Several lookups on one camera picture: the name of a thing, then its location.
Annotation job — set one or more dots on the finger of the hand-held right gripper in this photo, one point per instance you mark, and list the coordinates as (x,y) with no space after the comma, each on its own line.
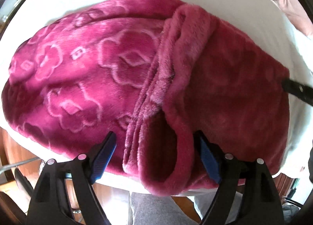
(297,91)

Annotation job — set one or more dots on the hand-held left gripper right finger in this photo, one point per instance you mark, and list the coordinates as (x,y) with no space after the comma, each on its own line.
(207,161)

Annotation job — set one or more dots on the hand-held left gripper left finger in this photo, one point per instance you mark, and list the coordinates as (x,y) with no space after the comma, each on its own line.
(105,156)

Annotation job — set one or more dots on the pink pillow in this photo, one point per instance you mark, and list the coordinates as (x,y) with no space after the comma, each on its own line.
(292,7)

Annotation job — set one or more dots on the person's grey trousers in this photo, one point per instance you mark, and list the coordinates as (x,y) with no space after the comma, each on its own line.
(156,210)

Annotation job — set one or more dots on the magenta fleece pants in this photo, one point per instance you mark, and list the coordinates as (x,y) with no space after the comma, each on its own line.
(146,80)

